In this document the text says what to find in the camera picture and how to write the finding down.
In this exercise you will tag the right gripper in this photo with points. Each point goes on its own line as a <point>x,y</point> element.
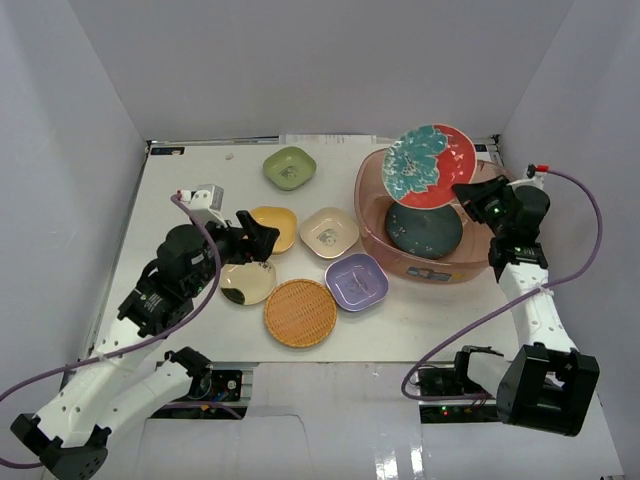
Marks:
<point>474,195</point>

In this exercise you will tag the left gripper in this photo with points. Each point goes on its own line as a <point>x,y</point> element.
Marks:
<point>242,240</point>

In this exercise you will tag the cream round floral plate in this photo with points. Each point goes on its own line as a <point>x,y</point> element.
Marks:
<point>248,284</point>

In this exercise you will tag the teal round ceramic plate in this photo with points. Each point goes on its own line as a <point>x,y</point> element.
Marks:
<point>429,234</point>

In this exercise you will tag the red floral round plate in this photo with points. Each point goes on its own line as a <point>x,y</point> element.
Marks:
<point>421,167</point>

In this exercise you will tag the woven bamboo round tray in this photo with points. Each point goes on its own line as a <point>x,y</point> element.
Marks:
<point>300,313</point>

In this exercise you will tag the purple square panda dish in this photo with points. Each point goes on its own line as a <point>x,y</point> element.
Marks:
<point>357,282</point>

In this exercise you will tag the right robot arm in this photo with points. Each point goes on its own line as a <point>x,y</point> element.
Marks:
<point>549,384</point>

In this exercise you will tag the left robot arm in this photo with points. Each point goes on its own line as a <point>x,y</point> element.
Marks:
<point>70,435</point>

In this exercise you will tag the pink translucent plastic bin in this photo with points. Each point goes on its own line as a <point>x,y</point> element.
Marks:
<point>371,202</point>

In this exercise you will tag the yellow square panda dish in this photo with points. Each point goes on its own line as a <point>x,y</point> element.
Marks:
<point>280,218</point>

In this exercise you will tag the cream square panda dish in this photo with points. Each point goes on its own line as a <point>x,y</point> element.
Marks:
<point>329,232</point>

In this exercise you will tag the green square panda dish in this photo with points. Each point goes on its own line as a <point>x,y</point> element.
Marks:
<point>289,168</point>

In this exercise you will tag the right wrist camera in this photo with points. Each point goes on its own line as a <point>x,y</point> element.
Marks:
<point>535,175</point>

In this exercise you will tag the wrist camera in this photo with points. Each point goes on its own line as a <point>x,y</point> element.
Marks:
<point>204,203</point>
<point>535,175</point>

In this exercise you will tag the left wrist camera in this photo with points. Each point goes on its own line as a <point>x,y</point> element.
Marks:
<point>204,203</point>

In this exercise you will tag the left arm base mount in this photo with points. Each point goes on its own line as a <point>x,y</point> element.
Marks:
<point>218,397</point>

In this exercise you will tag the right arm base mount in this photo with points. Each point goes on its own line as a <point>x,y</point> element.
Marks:
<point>454,402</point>

